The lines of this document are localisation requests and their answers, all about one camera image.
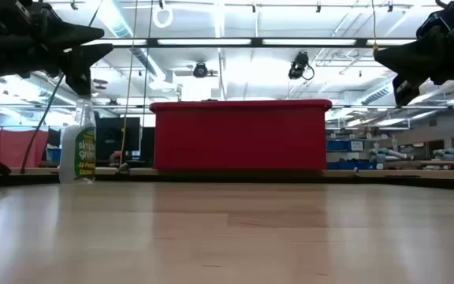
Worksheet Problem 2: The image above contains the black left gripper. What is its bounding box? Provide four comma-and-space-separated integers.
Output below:
0, 0, 114, 97

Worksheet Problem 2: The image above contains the red plastic laundry basket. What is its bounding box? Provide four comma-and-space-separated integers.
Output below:
149, 99, 333, 171

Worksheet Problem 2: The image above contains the black background monitor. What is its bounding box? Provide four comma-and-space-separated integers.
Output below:
95, 117, 141, 162

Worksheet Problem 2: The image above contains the clear cleaner spray bottle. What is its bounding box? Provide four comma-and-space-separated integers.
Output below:
58, 96, 97, 185

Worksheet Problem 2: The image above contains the blue storage bin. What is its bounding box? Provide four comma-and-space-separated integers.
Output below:
327, 159, 378, 171
326, 140, 366, 153

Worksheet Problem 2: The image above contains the red cloth partition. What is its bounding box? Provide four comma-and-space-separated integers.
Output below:
0, 129, 50, 169

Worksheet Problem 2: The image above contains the black round ceiling fixture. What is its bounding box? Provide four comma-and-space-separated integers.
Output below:
192, 62, 209, 79

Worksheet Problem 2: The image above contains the yellow hanging cord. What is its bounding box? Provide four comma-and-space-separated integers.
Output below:
118, 0, 140, 166
370, 0, 380, 54

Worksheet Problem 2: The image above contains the thin black hanging cable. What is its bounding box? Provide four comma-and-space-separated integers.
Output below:
142, 0, 154, 119

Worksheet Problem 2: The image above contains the long black cable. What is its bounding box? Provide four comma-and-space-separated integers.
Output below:
20, 0, 105, 174

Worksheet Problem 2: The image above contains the black overhead camera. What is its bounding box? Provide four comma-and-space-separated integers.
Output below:
288, 50, 315, 81

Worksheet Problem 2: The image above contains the black aluminium table frame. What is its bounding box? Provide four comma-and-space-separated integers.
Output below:
0, 174, 454, 192

